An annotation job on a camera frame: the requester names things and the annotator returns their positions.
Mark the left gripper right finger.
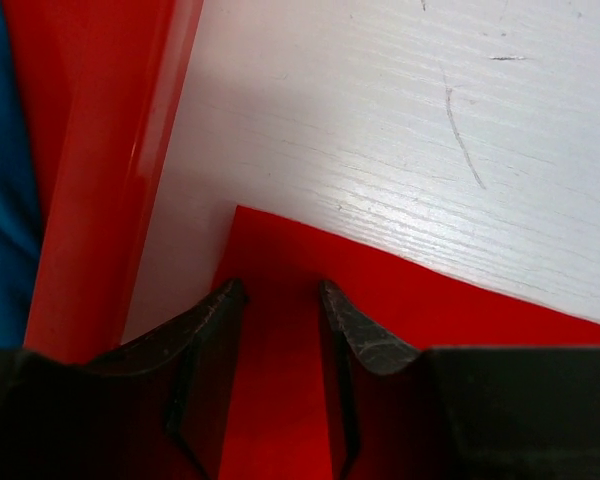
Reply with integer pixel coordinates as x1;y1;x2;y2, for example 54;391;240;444
319;281;600;479

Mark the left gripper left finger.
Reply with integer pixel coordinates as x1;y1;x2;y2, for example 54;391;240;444
0;279;247;479

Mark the red t shirt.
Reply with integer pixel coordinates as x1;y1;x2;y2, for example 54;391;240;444
216;207;600;479

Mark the blue folded t shirt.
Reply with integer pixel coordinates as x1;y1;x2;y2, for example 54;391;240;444
0;3;43;348

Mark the red plastic bin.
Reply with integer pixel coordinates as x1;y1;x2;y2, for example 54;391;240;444
3;1;202;363

